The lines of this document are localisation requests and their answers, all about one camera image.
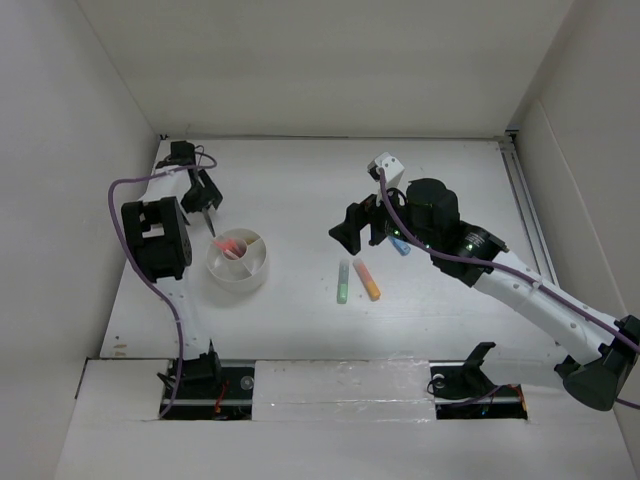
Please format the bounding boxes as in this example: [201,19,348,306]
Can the aluminium rail right side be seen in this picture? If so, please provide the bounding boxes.
[498,130,558,284]

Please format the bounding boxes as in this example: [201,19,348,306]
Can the black handled scissors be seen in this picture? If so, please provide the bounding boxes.
[201,208,216,238]

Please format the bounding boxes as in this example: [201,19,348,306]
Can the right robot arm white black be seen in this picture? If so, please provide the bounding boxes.
[329,178,639,411]

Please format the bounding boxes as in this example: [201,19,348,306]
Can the orange yellow highlighter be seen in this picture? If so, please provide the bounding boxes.
[353,258,381,301]

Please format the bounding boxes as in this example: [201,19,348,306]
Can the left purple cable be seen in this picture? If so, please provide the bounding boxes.
[108,144,219,419]

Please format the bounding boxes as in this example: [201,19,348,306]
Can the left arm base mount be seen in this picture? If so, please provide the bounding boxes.
[161,361,255,421]

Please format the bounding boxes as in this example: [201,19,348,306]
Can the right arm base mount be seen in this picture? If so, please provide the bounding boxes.
[426,342,528,420]

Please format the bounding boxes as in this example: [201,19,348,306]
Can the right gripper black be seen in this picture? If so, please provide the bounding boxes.
[328,176,438,254]

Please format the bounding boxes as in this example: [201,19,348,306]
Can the green highlighter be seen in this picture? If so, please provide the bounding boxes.
[337,259,350,304]

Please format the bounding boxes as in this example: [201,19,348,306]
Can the white round divided organizer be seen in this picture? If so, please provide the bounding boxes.
[206,228,269,294]

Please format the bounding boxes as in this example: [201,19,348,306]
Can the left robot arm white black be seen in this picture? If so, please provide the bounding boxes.
[121,140,224,400]

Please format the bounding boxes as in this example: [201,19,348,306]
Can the purple red marker pen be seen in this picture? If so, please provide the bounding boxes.
[219,238,247,259]

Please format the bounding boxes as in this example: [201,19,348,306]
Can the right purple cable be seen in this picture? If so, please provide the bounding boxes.
[378,167,640,407]

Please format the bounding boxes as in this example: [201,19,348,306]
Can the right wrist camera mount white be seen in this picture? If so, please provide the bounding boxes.
[367,152,405,188]

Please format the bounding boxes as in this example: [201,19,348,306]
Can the thin red pen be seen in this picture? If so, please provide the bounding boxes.
[213,239,244,257]

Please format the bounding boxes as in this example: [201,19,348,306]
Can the purple cable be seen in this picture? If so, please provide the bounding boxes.
[108,144,219,419]
[378,167,640,407]

